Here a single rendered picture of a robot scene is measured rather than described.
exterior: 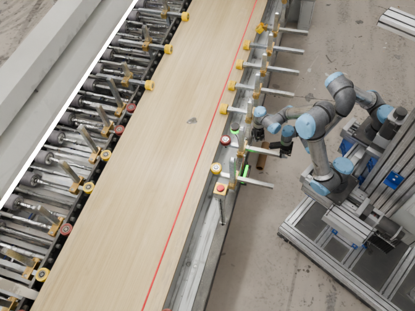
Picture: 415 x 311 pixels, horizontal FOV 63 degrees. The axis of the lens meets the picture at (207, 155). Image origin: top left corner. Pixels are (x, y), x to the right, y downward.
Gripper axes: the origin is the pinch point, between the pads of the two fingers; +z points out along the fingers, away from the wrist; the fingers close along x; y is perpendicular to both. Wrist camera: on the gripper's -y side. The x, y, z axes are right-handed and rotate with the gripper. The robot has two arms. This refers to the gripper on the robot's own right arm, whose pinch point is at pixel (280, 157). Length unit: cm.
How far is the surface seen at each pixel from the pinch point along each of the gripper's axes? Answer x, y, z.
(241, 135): -5.7, -27.5, -26.2
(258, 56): 123, -43, 19
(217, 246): -73, -28, 11
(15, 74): -97, -57, -165
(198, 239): -70, -44, 19
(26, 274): -128, -137, -7
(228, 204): -42, -29, 12
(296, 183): 26, 18, 83
